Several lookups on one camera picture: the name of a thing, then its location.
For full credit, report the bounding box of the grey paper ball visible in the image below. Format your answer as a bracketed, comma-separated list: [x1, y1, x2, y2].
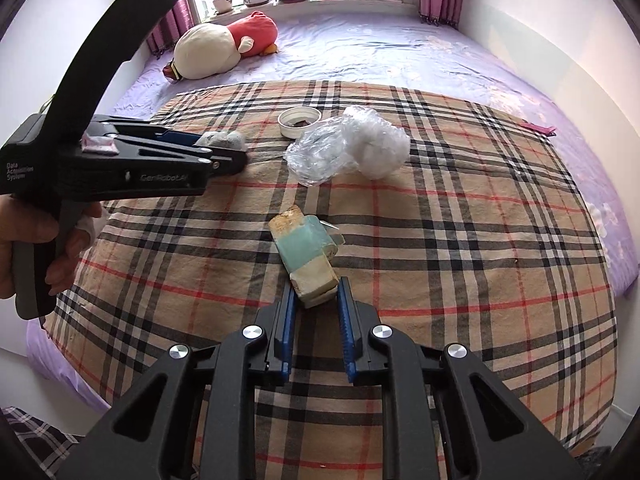
[194, 130, 246, 152]

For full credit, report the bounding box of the beige and teal paper box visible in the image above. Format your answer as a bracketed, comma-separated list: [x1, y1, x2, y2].
[269, 205, 345, 308]

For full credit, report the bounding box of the white torn plastic lid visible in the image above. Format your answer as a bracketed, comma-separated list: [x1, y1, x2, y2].
[278, 106, 321, 140]

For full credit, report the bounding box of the clear plastic bag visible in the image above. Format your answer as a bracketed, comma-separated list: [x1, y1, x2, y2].
[283, 105, 411, 186]

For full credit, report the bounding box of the person's left hand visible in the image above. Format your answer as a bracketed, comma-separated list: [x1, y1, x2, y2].
[1, 195, 91, 299]

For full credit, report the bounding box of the red and cream plush toy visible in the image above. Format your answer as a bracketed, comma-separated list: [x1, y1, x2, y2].
[163, 11, 279, 81]

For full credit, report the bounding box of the tan plaid blanket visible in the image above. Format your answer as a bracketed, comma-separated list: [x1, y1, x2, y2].
[46, 81, 616, 479]

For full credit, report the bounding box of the purple floral bed sheet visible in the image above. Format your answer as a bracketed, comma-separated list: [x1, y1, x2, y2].
[27, 14, 637, 431]

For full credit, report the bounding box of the plaid trousers leg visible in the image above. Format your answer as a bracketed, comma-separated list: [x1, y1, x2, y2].
[1, 406, 82, 479]

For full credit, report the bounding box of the pink clip on sheet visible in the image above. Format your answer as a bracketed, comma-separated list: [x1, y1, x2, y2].
[518, 119, 556, 136]

